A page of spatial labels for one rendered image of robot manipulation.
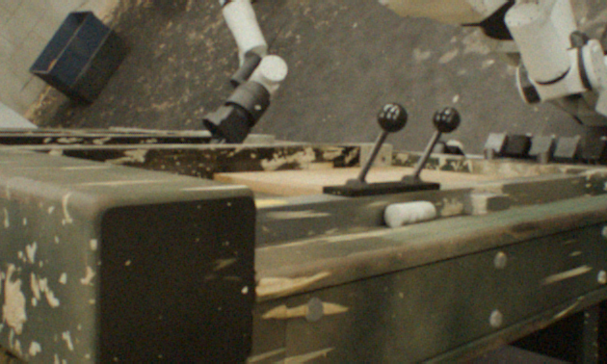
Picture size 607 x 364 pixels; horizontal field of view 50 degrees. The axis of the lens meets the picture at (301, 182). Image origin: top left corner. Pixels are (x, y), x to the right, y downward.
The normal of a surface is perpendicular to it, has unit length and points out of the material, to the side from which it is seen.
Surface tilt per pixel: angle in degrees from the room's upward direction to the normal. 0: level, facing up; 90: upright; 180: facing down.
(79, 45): 90
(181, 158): 90
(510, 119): 0
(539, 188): 90
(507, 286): 90
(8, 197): 33
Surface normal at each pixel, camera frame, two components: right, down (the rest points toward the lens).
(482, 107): -0.57, -0.51
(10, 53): 0.64, 0.22
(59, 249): -0.71, 0.04
